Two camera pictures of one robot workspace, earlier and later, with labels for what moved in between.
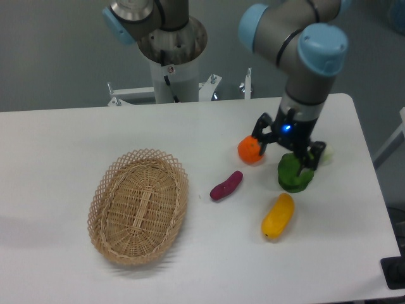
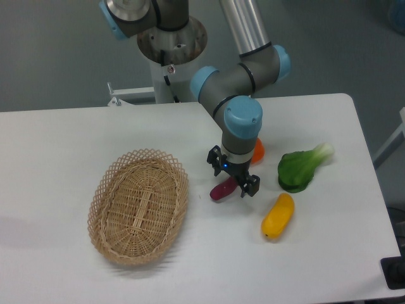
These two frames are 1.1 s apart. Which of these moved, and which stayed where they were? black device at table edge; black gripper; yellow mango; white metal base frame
Moved: black gripper
Stayed: white metal base frame; black device at table edge; yellow mango
